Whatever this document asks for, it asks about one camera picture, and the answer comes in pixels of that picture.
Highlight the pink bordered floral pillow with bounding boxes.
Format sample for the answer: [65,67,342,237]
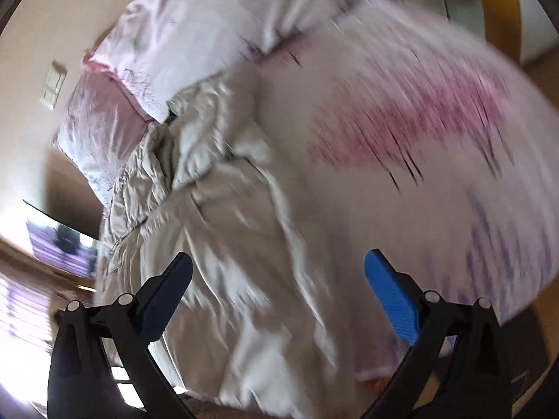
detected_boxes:
[52,59,171,210]

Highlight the flat television screen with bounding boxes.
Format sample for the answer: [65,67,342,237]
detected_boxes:
[22,200,100,280]

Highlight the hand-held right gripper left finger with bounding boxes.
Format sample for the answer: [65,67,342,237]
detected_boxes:
[47,252,197,419]

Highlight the white wall switch panel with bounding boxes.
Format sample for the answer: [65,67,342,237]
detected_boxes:
[40,60,67,110]

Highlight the beige quilted jacket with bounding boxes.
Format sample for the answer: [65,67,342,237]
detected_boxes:
[97,72,363,411]

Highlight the yellow wooden frame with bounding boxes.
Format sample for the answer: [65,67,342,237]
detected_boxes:
[369,0,525,66]

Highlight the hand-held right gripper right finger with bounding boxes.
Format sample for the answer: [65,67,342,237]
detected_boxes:
[362,249,514,419]

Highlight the large white floral pillow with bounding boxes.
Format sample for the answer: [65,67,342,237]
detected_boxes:
[94,0,350,125]

